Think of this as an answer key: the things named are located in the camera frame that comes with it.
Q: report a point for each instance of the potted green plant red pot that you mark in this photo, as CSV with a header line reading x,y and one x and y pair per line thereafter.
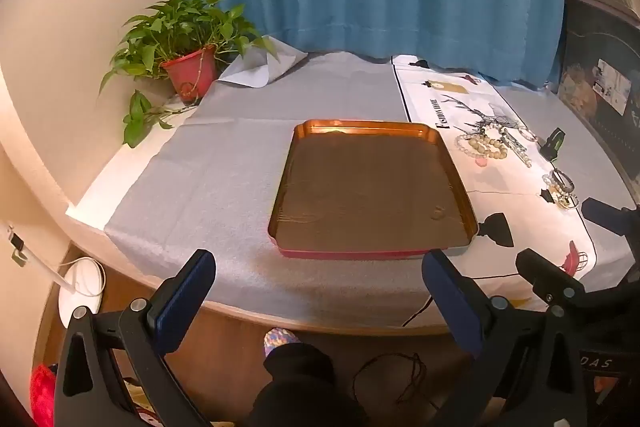
x,y
192,69

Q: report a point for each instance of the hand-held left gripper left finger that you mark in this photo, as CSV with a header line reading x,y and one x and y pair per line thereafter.
x,y
185,297

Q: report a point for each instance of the dark printed panel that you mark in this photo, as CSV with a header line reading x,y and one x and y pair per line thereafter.
x,y
595,72

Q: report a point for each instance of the white printed tablecloth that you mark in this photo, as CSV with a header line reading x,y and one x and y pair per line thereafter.
x,y
505,217

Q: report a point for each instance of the white round device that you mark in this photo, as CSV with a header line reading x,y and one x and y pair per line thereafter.
x,y
85,277

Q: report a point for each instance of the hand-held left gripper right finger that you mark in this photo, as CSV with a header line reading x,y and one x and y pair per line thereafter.
x,y
447,302

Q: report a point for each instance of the person's black trouser leg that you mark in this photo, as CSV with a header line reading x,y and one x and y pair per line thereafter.
x,y
300,382

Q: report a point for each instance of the orange metal tray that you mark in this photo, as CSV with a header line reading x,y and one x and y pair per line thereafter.
x,y
365,187

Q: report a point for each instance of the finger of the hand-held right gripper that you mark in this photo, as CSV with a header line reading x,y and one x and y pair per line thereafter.
x,y
600,209
542,269

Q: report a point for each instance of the grey cloth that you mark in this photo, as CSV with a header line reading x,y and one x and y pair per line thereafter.
x,y
215,167

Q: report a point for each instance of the colourful knitted slipper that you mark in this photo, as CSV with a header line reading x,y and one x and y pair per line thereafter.
x,y
280,341

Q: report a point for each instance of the black and green smartwatch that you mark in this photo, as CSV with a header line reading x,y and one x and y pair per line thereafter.
x,y
551,144

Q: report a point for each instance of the red patterned cloth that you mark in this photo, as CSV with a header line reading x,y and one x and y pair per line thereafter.
x,y
42,394

